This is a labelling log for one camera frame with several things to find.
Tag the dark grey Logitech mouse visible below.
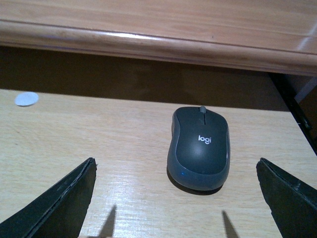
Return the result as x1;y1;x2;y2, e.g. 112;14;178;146
167;106;230;191

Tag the white round sticker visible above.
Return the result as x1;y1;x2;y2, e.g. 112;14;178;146
14;92;39;107

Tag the wooden keyboard tray drawer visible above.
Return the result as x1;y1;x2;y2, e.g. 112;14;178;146
0;74;317;238

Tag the wooden desk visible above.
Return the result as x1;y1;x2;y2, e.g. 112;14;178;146
0;0;317;76

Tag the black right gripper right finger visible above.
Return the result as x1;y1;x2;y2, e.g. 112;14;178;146
256;158;317;238

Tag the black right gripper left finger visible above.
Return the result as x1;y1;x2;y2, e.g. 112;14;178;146
0;158;97;238

